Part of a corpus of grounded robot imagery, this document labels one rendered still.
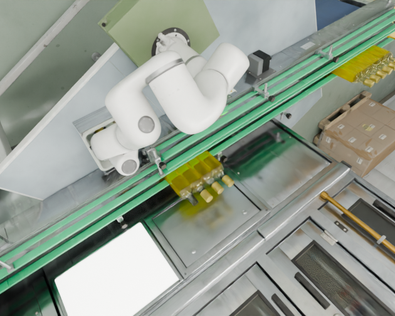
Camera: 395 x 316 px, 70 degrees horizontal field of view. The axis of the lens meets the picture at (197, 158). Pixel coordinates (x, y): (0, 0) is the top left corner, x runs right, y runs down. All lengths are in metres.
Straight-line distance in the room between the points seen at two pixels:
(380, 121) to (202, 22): 4.55
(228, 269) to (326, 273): 0.39
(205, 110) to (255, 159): 0.98
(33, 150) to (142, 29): 0.58
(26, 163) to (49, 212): 0.22
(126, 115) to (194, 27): 0.57
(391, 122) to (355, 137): 0.71
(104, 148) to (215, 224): 0.67
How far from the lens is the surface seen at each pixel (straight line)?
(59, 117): 1.12
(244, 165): 1.49
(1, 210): 1.73
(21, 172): 1.23
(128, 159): 0.89
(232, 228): 1.26
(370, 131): 5.18
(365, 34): 1.99
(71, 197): 1.29
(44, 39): 1.60
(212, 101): 0.58
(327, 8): 2.25
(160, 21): 1.02
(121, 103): 0.61
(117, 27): 0.97
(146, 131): 0.61
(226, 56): 0.73
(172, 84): 0.56
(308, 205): 1.39
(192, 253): 1.23
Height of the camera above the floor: 1.68
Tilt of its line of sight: 33 degrees down
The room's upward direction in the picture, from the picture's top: 135 degrees clockwise
